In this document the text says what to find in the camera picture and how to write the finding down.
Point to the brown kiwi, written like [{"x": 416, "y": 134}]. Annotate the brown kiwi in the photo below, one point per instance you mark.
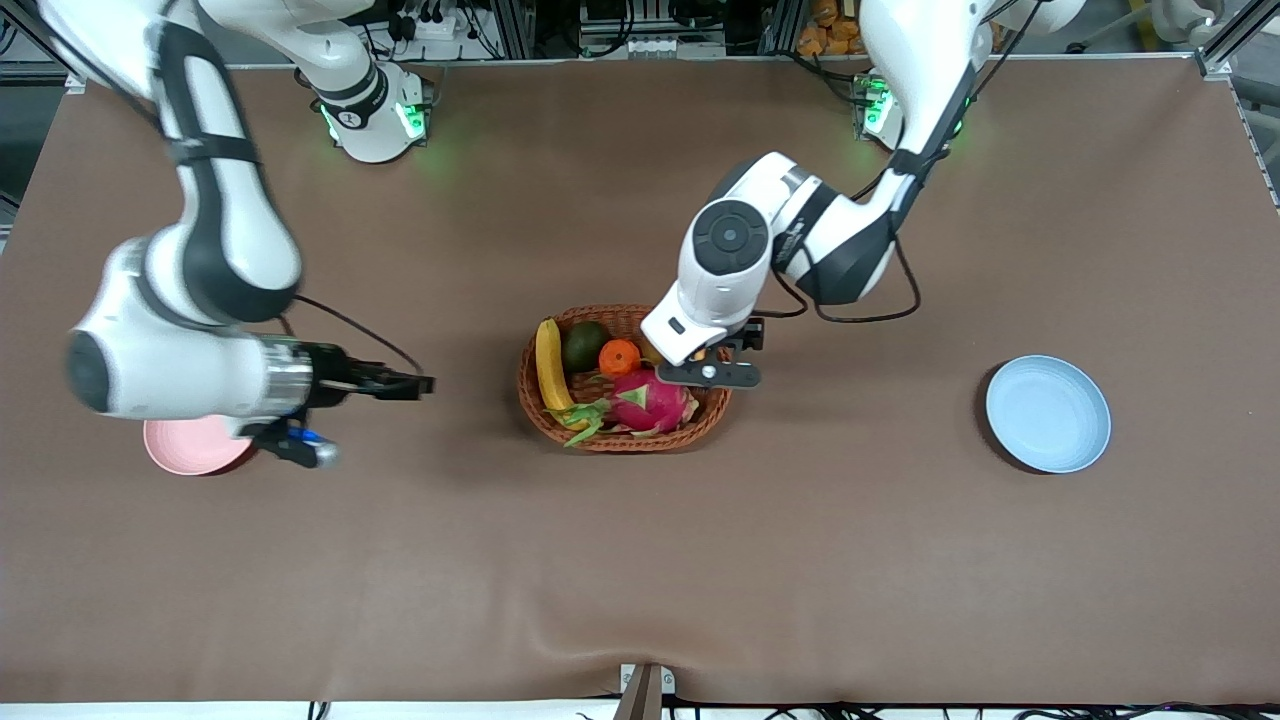
[{"x": 648, "y": 352}]

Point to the pink plate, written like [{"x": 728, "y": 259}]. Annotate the pink plate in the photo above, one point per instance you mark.
[{"x": 190, "y": 450}]

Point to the blue plate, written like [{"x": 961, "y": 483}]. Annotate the blue plate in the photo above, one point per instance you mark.
[{"x": 1048, "y": 413}]

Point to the brown wicker basket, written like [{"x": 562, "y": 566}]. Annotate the brown wicker basket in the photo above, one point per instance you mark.
[{"x": 640, "y": 440}]

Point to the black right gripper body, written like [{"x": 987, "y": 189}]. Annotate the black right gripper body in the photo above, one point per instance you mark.
[{"x": 334, "y": 371}]

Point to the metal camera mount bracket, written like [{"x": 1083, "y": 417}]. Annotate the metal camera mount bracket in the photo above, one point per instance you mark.
[{"x": 645, "y": 695}]

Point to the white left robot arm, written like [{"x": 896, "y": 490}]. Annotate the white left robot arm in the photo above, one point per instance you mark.
[{"x": 730, "y": 235}]

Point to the orange tangerine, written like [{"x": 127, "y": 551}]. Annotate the orange tangerine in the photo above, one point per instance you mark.
[{"x": 619, "y": 358}]

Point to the pink dragon fruit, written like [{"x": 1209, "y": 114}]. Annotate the pink dragon fruit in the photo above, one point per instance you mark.
[{"x": 645, "y": 405}]

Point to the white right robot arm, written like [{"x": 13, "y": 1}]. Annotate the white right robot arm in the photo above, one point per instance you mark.
[{"x": 170, "y": 375}]

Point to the brown table mat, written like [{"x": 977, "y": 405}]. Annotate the brown table mat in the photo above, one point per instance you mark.
[{"x": 640, "y": 560}]

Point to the white power strip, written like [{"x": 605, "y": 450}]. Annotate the white power strip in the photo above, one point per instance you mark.
[{"x": 430, "y": 25}]

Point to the aluminium frame profile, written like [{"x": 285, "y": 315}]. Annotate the aluminium frame profile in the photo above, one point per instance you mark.
[
  {"x": 30, "y": 72},
  {"x": 1215, "y": 62}
]

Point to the green avocado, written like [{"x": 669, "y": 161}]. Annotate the green avocado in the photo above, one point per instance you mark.
[{"x": 583, "y": 346}]

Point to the yellow banana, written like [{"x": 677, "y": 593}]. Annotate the yellow banana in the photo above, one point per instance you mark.
[{"x": 548, "y": 370}]

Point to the bag of orange fruit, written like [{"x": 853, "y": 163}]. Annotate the bag of orange fruit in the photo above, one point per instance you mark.
[{"x": 825, "y": 30}]

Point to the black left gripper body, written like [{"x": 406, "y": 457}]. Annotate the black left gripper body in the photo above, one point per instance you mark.
[{"x": 752, "y": 334}]

